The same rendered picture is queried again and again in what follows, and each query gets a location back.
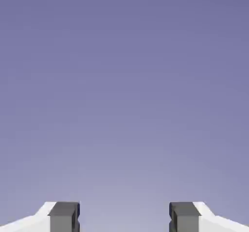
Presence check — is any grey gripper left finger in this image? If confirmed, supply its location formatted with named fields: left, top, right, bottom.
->
left=0, top=201, right=81, bottom=232

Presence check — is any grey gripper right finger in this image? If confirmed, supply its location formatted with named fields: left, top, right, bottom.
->
left=168, top=201, right=249, bottom=232

